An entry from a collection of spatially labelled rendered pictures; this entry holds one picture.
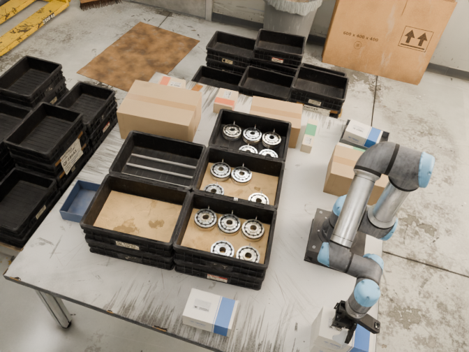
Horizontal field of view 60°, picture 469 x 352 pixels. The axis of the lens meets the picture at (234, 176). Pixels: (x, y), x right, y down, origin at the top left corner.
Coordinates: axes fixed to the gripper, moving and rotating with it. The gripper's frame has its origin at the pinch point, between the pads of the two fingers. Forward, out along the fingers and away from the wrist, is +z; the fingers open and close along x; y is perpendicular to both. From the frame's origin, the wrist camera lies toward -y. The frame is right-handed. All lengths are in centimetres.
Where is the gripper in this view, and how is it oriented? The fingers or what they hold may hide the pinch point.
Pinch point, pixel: (345, 331)
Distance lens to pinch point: 171.9
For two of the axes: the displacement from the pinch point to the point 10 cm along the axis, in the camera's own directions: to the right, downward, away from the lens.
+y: -9.5, -2.7, 1.3
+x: -2.9, 7.1, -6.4
